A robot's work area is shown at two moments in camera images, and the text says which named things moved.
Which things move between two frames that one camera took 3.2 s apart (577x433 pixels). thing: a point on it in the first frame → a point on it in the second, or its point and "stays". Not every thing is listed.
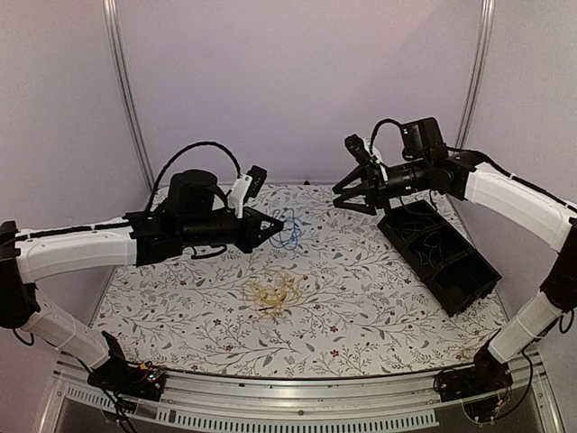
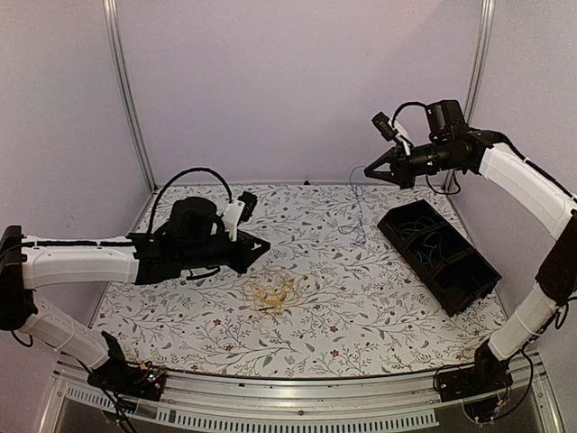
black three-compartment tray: x=447 y=265 stays
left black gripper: x=252 y=238 → x=246 y=257
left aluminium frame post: x=112 y=17 stays
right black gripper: x=374 y=189 → x=399 y=174
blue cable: x=434 y=246 stays
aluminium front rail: x=528 y=389 stays
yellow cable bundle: x=270 y=291 stays
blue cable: x=289 y=234 → x=361 y=216
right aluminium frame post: x=479 y=71 stays
